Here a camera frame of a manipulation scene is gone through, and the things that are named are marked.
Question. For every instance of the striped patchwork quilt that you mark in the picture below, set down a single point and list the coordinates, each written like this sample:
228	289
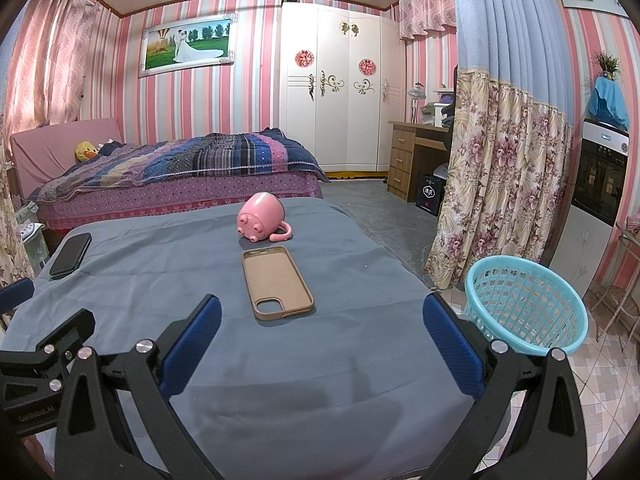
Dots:
210	157

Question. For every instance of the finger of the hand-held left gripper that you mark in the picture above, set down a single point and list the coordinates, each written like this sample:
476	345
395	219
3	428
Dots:
15	295
75	325

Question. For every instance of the white cabinet with oven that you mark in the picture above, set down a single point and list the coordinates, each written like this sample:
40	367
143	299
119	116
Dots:
600	180

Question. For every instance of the white round fan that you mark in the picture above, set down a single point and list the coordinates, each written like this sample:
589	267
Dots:
441	171

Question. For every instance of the blue floral curtain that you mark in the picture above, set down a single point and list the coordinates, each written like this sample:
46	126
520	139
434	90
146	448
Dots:
500	160
12	240

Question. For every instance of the pink covered headboard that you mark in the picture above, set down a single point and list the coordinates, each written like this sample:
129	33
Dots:
45	150

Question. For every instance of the yellow duck plush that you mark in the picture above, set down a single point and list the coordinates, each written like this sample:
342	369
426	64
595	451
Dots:
86	151

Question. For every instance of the white printer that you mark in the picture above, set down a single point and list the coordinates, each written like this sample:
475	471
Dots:
432	112

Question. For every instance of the blue cloth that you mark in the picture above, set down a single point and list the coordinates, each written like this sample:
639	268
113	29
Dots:
607	102

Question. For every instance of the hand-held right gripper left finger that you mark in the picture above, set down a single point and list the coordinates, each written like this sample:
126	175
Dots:
192	340

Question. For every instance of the black smartphone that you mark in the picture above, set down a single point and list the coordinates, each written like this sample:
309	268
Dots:
70	255

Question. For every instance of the white wardrobe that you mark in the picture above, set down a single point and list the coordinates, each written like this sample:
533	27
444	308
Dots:
345	125

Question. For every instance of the pink window curtain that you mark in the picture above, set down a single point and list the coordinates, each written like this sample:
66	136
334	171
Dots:
50	60

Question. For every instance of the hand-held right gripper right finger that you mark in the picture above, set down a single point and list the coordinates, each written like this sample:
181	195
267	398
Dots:
455	340

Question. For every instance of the bed with striped quilt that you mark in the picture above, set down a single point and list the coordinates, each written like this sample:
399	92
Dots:
175	200

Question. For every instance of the desk lamp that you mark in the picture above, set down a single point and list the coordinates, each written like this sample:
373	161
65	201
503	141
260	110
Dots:
416	92

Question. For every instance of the teal plastic basket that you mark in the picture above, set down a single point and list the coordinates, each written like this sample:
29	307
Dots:
482	320

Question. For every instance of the black box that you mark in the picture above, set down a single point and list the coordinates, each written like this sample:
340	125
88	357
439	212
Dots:
429	195

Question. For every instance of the green potted plant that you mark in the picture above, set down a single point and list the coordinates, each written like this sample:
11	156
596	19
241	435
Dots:
607	62

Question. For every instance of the blue grey tablecloth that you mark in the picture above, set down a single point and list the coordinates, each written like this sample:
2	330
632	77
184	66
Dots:
325	385

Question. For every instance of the pink valance curtain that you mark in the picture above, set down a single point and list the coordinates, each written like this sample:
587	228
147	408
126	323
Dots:
425	10

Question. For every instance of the pink pig mug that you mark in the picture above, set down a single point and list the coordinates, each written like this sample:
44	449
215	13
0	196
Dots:
260	212

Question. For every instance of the dark hanging cloth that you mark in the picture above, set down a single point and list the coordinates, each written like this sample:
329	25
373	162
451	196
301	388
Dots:
450	110

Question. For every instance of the brown phone case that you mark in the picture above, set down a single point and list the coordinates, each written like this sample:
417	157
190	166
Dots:
275	280

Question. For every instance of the wooden desk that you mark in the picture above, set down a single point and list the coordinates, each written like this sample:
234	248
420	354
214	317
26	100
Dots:
402	160

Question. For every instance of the framed wedding photo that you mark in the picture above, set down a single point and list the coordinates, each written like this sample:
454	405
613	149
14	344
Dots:
185	45

